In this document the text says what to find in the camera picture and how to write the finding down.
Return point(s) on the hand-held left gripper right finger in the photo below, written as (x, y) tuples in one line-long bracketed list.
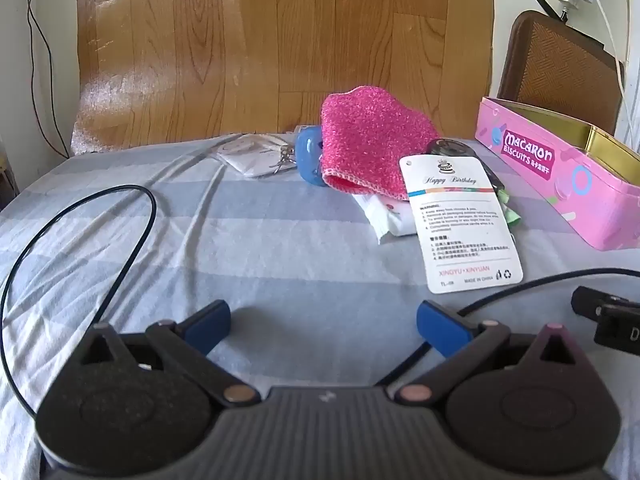
[(440, 327)]

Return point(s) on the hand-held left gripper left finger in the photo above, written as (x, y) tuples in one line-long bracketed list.
[(207, 325)]

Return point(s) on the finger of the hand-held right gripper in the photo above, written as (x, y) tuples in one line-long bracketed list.
[(590, 300)]

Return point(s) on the pink tin box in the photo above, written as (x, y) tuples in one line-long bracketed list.
[(540, 170)]

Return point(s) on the blue soft cup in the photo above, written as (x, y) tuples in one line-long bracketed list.
[(307, 152)]

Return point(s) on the white printed tag card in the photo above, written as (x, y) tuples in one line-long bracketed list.
[(460, 225)]

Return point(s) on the striped blue bedsheet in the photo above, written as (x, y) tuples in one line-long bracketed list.
[(300, 260)]

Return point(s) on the white tissue packet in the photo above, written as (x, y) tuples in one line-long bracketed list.
[(390, 217)]

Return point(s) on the green paper piece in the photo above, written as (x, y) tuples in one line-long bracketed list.
[(507, 210)]

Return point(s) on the clear plastic bag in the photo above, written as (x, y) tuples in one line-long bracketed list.
[(247, 157)]

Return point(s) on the metal keyring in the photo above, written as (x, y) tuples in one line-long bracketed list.
[(286, 155)]

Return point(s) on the pink knitted cloth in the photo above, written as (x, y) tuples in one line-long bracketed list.
[(370, 140)]

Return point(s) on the brown rattan chair back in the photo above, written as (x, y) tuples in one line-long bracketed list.
[(555, 65)]

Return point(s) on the black tape strip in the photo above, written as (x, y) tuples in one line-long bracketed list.
[(547, 5), (595, 44)]

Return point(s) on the wood grain wall panel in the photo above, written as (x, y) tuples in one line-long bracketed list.
[(250, 35)]

